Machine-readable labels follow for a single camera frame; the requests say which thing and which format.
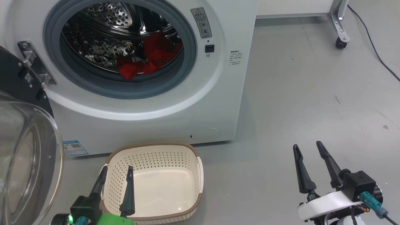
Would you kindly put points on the white table panel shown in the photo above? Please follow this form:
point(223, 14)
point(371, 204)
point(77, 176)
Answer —
point(290, 7)

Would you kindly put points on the metal table leg with caster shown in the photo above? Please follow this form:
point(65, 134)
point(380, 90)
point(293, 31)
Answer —
point(340, 22)

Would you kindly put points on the black door latch socket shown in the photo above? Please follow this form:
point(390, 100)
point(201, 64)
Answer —
point(209, 48)

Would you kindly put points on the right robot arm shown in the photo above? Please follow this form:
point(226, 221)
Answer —
point(350, 222)

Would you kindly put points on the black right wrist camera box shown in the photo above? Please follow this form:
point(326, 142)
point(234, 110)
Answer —
point(359, 184)

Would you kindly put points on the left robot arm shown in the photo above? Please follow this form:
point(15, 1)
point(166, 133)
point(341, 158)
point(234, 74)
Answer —
point(61, 220)

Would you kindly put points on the white front-load washing machine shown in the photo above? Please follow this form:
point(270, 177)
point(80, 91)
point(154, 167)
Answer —
point(215, 93)

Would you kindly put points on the cream perforated laundry basket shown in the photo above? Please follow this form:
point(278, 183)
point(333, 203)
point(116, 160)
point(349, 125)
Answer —
point(159, 187)

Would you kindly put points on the metal door hinge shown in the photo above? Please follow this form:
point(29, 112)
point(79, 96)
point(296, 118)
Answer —
point(37, 65)

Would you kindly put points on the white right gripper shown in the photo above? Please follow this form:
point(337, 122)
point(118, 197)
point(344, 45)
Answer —
point(325, 204)

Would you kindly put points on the blue energy label sticker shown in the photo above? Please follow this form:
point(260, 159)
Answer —
point(75, 148)

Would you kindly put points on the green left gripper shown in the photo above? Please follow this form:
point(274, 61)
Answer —
point(114, 220)

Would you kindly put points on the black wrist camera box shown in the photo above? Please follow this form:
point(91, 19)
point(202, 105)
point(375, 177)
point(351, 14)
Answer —
point(359, 184)
point(84, 207)

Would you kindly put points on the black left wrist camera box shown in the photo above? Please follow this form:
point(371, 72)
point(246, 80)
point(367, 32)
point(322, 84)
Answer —
point(84, 207)

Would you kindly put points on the teal right camera connector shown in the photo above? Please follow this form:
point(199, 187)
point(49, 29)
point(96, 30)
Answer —
point(372, 203)

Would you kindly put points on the white oval filter access cover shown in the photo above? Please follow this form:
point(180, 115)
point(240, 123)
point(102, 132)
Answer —
point(206, 134)

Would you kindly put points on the black glass washing machine door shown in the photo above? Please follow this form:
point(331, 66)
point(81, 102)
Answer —
point(28, 150)

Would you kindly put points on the red and white garment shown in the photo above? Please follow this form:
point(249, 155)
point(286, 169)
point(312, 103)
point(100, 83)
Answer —
point(157, 48)

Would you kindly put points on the teal camera connector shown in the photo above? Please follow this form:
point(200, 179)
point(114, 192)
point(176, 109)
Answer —
point(82, 221)
point(372, 203)

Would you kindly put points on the grey warning sticker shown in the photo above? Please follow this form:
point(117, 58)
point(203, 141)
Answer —
point(201, 23)

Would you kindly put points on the teal left camera connector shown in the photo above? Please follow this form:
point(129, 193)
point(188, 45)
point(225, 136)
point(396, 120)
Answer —
point(82, 221)

